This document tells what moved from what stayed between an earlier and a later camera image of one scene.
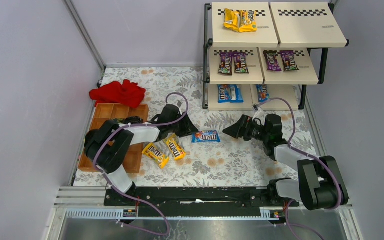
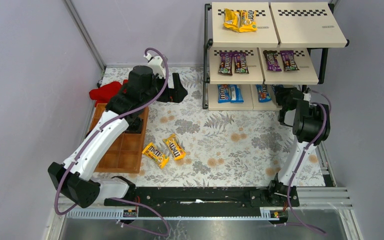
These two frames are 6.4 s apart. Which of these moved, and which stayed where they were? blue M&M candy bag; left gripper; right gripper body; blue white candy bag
Moved: right gripper body; blue M&M candy bag; left gripper
Stayed: blue white candy bag
